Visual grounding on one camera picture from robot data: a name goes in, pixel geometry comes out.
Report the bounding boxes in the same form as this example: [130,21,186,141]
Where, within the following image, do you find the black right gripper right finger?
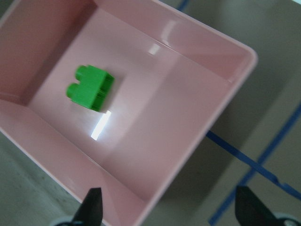
[235,186,282,226]

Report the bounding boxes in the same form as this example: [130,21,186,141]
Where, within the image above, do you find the green toy block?
[66,65,115,112]

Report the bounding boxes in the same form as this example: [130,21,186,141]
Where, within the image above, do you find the pink plastic box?
[0,0,257,226]

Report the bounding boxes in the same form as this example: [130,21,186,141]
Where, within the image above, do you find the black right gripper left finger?
[71,187,103,226]

